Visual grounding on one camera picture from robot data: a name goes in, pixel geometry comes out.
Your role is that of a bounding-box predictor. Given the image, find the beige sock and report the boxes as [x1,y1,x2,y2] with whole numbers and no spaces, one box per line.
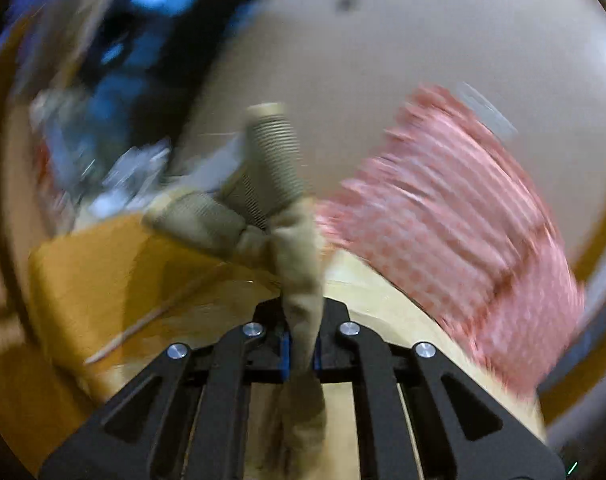
[142,102,330,480]

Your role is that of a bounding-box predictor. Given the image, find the red checkered cloth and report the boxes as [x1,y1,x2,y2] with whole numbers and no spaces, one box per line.
[315,85,586,401]

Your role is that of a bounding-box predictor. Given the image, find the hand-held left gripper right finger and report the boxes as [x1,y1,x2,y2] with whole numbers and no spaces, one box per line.
[310,298,568,480]

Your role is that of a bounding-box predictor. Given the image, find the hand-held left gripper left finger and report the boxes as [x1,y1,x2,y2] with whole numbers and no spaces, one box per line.
[38,301,293,480]

